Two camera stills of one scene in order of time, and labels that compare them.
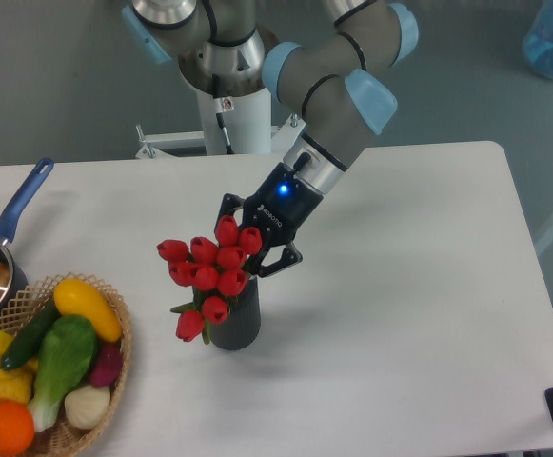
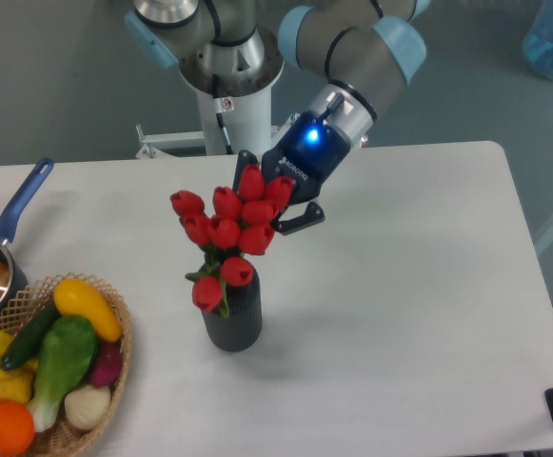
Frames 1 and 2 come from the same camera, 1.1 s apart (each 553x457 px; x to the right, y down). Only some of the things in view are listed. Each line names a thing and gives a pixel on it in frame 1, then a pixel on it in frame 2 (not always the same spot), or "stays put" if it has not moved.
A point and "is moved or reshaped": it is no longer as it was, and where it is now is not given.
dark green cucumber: [26, 341] stays put
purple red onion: [108, 366] stays put
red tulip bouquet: [212, 270] is moved or reshaped
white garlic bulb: [88, 406] stays put
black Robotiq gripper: [280, 208] to [308, 152]
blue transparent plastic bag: [552, 44] stays put
